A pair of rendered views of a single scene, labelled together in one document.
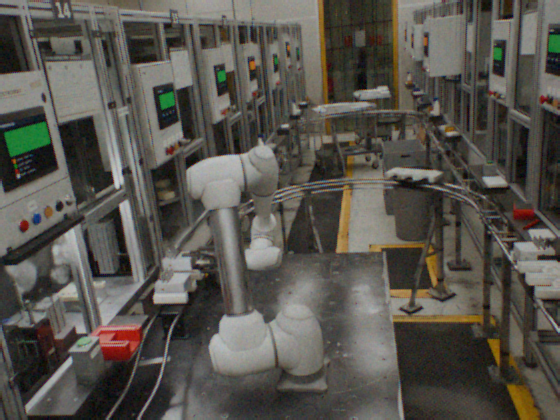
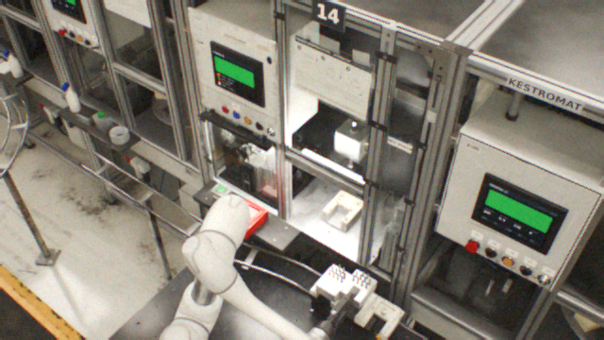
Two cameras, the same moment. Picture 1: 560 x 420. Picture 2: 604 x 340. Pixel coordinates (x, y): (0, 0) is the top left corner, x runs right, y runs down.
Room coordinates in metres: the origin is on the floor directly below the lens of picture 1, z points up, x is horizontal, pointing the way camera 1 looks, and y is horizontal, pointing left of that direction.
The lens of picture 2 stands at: (2.53, -0.78, 2.86)
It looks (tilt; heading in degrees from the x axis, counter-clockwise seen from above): 45 degrees down; 116
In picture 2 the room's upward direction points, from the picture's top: straight up
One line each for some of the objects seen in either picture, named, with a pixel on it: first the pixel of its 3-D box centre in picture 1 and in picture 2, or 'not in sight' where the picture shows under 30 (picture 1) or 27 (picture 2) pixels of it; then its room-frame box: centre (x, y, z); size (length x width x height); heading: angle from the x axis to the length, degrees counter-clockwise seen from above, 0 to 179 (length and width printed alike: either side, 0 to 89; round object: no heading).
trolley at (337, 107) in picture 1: (345, 135); not in sight; (7.32, -1.09, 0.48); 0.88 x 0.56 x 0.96; 97
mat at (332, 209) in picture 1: (328, 186); not in sight; (6.43, -0.70, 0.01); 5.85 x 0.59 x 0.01; 169
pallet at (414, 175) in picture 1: (412, 178); not in sight; (3.54, -0.98, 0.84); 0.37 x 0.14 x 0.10; 47
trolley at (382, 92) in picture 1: (373, 118); not in sight; (8.49, -1.72, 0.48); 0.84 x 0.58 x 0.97; 177
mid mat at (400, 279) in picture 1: (404, 267); not in sight; (3.86, -0.99, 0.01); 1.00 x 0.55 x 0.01; 169
